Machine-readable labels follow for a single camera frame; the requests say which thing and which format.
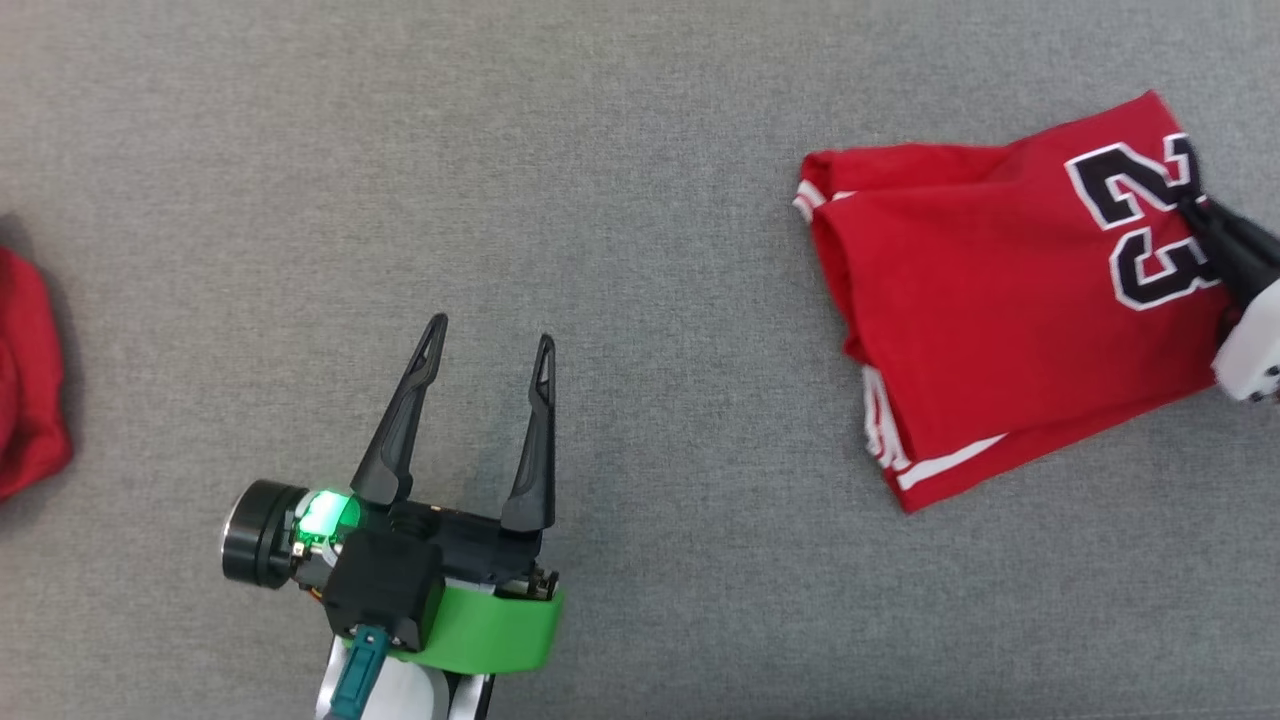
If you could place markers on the red and white jersey shorts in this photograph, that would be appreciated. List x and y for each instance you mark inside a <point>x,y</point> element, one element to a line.
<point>980,300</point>

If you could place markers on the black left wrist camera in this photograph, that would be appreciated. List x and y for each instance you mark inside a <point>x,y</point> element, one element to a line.
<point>385,590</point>

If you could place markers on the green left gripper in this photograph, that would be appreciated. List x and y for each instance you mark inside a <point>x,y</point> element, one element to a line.
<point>480,625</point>

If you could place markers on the grey fabric sofa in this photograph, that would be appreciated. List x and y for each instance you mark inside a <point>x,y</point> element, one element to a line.
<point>650,250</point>

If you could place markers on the teal left camera connector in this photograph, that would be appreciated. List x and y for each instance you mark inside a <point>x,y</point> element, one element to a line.
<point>358,675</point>

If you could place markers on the red shorts white stripe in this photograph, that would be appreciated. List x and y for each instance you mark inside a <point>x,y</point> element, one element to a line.
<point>25,380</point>

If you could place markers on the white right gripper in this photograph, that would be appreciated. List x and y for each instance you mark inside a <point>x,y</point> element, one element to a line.
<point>1255,350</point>

